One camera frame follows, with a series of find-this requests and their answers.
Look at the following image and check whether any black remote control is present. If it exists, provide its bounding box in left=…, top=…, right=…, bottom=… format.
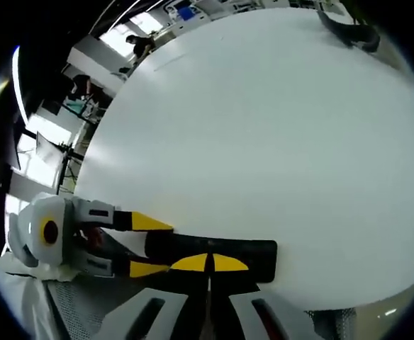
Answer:
left=144, top=232, right=277, bottom=284

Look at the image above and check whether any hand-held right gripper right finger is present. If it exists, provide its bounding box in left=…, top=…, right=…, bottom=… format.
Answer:
left=211, top=253, right=321, bottom=340

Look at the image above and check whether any green potted plant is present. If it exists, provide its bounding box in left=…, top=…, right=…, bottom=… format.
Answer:
left=315, top=0, right=381, bottom=54

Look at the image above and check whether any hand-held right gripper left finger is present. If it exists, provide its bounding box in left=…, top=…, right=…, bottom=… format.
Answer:
left=100, top=253, right=210, bottom=340

